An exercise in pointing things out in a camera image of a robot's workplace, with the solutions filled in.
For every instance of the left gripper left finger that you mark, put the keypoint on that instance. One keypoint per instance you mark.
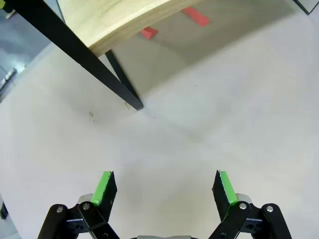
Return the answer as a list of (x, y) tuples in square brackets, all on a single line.
[(99, 214)]

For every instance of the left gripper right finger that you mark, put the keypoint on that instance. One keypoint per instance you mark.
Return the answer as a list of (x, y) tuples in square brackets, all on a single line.
[(229, 216)]

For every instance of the two-tier wooden shelf black frame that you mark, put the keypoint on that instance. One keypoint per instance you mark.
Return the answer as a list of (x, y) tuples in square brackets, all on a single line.
[(112, 22)]

